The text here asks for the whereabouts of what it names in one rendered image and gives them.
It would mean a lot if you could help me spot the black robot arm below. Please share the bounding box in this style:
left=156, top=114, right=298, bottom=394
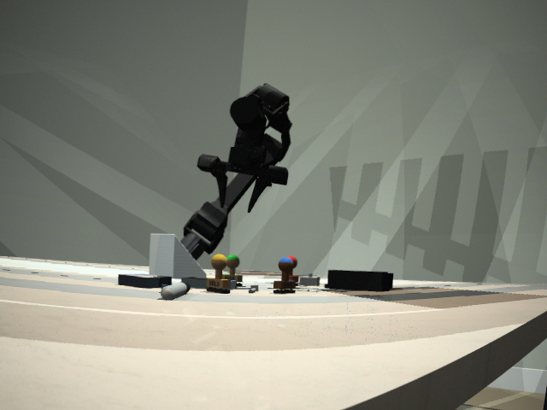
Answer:
left=180, top=83, right=292, bottom=261

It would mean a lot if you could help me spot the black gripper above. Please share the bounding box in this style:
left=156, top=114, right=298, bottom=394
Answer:
left=197, top=133, right=288, bottom=213

